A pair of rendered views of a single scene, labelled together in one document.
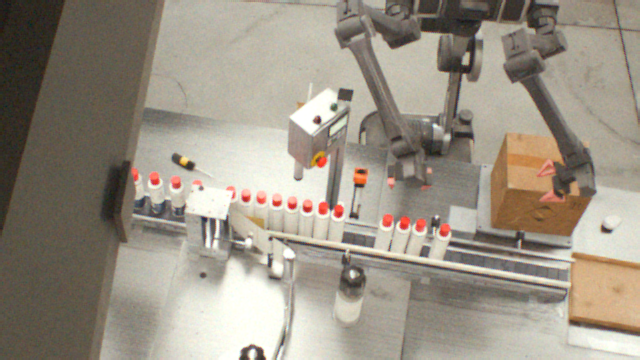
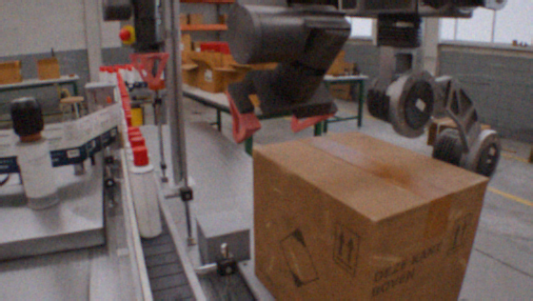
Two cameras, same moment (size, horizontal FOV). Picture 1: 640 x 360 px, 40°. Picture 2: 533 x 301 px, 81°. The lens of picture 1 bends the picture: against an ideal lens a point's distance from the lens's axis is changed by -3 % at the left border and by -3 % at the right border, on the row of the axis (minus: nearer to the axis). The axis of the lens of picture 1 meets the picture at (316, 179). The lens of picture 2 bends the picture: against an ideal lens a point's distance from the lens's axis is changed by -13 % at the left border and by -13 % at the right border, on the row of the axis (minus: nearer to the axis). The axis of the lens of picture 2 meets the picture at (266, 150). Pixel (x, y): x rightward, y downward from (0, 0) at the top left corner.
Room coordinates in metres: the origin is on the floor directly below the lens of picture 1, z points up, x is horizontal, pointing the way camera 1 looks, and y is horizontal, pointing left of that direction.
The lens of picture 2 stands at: (1.47, -1.18, 1.30)
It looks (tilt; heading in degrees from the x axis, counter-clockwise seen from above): 18 degrees down; 61
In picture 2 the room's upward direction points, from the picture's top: straight up
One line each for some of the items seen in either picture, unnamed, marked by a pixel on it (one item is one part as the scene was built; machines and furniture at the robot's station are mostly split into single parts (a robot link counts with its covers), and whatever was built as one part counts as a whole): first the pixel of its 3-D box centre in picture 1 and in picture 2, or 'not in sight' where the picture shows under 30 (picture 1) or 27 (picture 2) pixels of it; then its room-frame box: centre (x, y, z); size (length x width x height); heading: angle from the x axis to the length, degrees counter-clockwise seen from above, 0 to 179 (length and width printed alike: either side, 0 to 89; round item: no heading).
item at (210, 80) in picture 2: not in sight; (217, 71); (2.79, 2.21, 0.97); 0.45 x 0.38 x 0.37; 5
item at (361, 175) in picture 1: (355, 205); (149, 130); (1.65, -0.14, 1.05); 0.10 x 0.04 x 0.33; 175
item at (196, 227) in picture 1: (210, 221); (104, 116); (1.55, 0.34, 1.01); 0.14 x 0.13 x 0.26; 85
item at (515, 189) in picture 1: (539, 185); (355, 236); (1.85, -0.80, 0.99); 0.30 x 0.24 x 0.27; 89
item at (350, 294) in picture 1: (349, 295); (33, 152); (1.32, -0.14, 1.03); 0.09 x 0.09 x 0.30
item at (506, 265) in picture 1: (336, 242); (138, 186); (1.61, -0.09, 0.86); 1.65 x 0.08 x 0.04; 85
